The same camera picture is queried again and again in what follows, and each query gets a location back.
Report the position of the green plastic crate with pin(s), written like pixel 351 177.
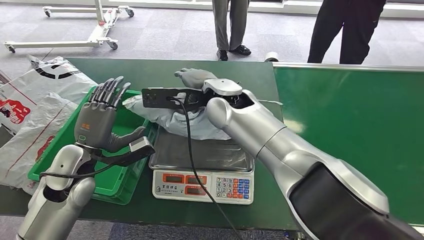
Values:
pixel 112 179

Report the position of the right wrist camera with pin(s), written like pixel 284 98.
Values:
pixel 155 97

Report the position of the white mailer bag black logo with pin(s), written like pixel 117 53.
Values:
pixel 49 86

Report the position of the white mailer bag red print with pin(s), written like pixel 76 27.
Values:
pixel 20 159

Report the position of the person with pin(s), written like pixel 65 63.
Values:
pixel 232 26
pixel 357 30

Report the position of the steel tray weighing scale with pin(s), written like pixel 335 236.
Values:
pixel 198 152

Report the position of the grey plastic mailer package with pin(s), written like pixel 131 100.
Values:
pixel 198 127

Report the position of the green conveyor belt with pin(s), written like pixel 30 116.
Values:
pixel 348 132

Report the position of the white wheeled lift stand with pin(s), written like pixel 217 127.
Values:
pixel 99 31

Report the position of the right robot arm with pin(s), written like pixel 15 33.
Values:
pixel 265 139

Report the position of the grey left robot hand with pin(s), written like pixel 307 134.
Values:
pixel 96 122

